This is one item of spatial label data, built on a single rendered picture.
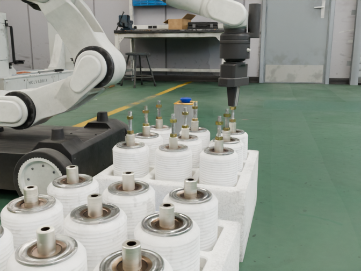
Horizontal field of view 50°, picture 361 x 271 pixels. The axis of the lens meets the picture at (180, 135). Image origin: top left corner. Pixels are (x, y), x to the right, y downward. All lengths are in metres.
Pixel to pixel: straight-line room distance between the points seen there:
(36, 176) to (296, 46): 5.16
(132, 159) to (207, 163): 0.20
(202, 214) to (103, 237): 0.16
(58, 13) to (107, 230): 0.96
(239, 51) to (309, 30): 4.97
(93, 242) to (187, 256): 0.14
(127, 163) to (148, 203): 0.32
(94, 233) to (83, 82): 0.83
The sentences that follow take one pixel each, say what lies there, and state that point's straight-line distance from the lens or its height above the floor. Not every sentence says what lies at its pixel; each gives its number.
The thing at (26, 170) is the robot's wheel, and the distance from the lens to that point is 1.30.
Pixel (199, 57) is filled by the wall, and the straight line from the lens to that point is 6.16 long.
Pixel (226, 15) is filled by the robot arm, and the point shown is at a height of 0.59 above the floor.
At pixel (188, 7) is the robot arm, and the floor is 0.62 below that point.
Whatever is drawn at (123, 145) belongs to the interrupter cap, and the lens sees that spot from 1.02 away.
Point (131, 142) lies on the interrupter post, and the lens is 1.02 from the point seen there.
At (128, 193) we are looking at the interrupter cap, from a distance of 0.69.
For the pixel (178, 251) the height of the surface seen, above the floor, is 0.23.
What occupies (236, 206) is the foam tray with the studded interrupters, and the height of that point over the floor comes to 0.14.
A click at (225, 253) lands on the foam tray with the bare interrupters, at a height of 0.18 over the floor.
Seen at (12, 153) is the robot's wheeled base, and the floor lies 0.17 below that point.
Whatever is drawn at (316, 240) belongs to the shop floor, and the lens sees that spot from 1.14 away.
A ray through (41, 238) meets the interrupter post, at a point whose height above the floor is 0.27.
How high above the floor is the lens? 0.50
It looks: 13 degrees down
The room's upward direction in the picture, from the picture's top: straight up
